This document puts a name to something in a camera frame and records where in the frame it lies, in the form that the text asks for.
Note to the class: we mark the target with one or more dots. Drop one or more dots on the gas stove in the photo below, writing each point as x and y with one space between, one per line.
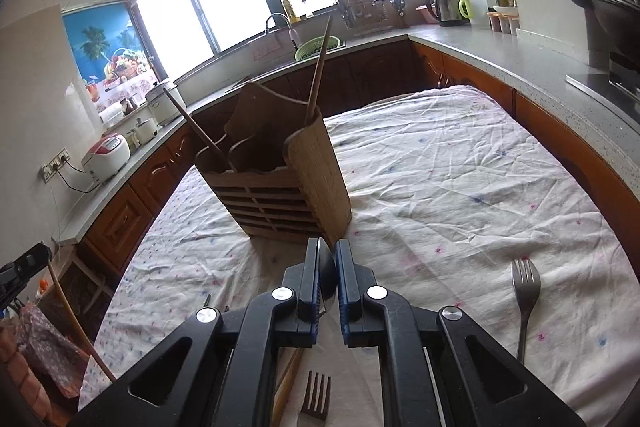
620 77

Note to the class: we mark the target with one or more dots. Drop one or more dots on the wooden base cabinets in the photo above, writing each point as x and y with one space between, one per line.
130 212

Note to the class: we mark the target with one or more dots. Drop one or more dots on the metal fork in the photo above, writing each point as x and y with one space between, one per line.
526 287
315 402

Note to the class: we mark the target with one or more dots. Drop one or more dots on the curved wooden chair rail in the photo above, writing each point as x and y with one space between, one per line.
75 322

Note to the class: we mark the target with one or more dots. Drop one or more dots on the white floral tablecloth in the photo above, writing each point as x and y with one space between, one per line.
450 187

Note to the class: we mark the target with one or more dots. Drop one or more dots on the patterned cloth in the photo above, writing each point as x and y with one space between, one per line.
45 342

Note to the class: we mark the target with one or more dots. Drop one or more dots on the large white rice cooker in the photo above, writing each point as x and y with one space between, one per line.
162 104

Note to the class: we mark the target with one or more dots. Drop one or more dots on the kitchen tool holder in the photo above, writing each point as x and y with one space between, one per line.
398 7

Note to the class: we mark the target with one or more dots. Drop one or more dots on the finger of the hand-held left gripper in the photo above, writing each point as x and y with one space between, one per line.
25 263

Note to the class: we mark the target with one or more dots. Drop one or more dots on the metal spoon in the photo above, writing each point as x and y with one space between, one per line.
327 279

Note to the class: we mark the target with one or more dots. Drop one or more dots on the white paper towel roll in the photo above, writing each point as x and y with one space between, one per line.
112 113

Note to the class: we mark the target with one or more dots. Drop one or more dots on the wall socket strip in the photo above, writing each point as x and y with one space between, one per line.
55 164

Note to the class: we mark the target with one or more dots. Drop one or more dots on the wooden dish rack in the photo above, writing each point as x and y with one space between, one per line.
360 7

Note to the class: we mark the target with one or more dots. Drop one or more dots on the grey kitchen countertop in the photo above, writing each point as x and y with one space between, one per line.
500 57

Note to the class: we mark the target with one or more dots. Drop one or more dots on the beach and fruit print blind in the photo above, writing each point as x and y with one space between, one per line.
95 37

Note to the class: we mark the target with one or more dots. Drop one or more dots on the yellow oil bottle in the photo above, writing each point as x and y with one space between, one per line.
288 9

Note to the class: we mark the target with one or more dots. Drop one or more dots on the black wok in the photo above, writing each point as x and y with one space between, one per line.
610 22

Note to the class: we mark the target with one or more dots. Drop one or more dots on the steel electric kettle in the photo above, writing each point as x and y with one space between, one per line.
442 7

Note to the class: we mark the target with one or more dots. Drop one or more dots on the green plastic basket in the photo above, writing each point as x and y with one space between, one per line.
312 44

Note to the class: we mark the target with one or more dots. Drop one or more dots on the chrome sink faucet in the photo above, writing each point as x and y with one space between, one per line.
272 19

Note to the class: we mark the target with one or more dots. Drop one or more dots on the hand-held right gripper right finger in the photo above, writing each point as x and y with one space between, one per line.
343 267

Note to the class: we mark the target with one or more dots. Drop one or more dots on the small white cooker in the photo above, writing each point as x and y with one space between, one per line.
142 132

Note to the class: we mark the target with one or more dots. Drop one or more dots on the red and white rice cooker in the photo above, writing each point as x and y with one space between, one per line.
105 154

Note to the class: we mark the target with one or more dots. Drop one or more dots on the spice jar set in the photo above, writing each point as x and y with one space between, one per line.
502 23

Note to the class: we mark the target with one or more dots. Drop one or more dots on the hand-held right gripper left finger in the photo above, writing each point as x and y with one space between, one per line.
315 302

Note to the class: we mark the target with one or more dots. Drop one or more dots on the wooden utensil holder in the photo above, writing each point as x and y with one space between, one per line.
270 202

